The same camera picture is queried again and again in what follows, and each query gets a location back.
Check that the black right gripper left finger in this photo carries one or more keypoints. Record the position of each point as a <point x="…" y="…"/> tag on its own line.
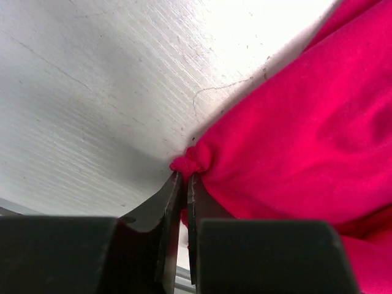
<point x="134" y="253"/>

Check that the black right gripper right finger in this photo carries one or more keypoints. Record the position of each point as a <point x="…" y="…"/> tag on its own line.
<point x="229" y="255"/>

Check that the bright red t shirt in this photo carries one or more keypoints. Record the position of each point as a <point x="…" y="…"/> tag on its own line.
<point x="314" y="141"/>

